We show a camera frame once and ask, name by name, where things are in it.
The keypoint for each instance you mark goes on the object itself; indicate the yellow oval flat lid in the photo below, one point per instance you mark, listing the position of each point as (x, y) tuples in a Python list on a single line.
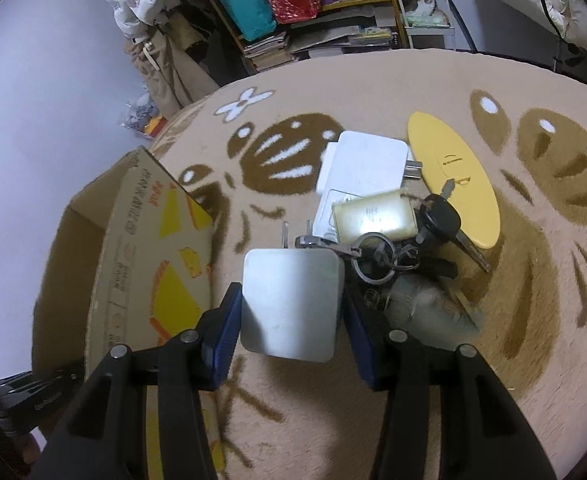
[(446, 156)]

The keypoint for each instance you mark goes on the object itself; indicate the large white power adapter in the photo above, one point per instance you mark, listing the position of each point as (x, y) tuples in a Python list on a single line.
[(362, 163)]

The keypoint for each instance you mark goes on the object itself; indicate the white metal cart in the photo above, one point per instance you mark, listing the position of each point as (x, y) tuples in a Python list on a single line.
[(428, 23)]

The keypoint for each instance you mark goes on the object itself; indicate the yellowish AIMA key fob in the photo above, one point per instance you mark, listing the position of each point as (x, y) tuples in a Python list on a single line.
[(390, 214)]

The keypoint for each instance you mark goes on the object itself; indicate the white small remote control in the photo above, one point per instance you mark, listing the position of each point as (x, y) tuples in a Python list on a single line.
[(323, 224)]

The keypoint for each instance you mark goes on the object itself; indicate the beige hanging coat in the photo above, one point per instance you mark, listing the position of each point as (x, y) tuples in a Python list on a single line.
[(173, 78)]

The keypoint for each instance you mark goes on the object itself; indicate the black car key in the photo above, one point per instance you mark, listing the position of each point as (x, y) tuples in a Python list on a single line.
[(440, 223)]

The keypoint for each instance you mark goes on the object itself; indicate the green cartoon earbud case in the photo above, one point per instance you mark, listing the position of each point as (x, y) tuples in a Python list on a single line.
[(433, 310)]

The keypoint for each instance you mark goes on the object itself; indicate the small white charger cube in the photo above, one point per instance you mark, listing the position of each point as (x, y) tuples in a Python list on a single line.
[(291, 301)]

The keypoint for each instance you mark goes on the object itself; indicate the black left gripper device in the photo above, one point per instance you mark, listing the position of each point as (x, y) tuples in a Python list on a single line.
[(25, 402)]

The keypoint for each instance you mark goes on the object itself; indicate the plastic bag of toys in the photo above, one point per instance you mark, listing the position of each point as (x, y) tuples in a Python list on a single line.
[(144, 118)]

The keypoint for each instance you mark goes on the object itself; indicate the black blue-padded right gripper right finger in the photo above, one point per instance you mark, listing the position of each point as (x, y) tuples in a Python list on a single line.
[(450, 396)]

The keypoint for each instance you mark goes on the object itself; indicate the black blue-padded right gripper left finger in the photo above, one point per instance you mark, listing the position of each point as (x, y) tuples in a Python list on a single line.
[(102, 434)]

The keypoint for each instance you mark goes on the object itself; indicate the brown cardboard box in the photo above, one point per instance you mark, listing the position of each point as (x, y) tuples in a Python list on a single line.
[(130, 264)]

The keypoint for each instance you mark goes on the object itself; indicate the teal storage box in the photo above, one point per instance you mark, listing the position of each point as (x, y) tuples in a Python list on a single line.
[(254, 18)]

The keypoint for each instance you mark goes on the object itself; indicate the stack of books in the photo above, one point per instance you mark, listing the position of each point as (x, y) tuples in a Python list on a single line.
[(269, 52)]

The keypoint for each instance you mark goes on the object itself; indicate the wooden bookshelf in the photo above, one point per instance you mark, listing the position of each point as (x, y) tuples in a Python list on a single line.
[(341, 27)]

